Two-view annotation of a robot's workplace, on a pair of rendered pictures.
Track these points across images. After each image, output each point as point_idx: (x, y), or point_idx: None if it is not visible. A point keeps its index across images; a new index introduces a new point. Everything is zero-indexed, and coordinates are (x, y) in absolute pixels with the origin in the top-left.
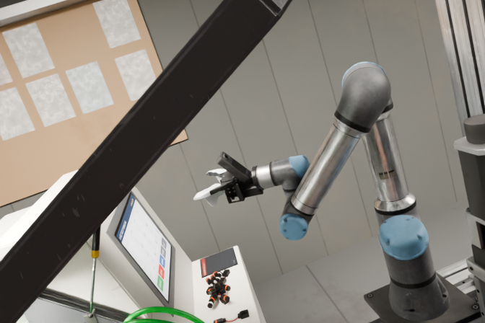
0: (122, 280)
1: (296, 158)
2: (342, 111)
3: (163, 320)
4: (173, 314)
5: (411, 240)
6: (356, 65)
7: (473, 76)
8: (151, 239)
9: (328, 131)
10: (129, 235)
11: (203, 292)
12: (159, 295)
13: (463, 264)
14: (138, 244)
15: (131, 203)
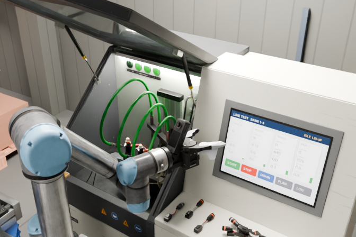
0: (198, 116)
1: (125, 160)
2: None
3: (143, 118)
4: (213, 174)
5: (35, 213)
6: (40, 120)
7: None
8: (282, 163)
9: (69, 130)
10: (250, 127)
11: (264, 234)
12: (216, 158)
13: None
14: (251, 139)
15: (308, 136)
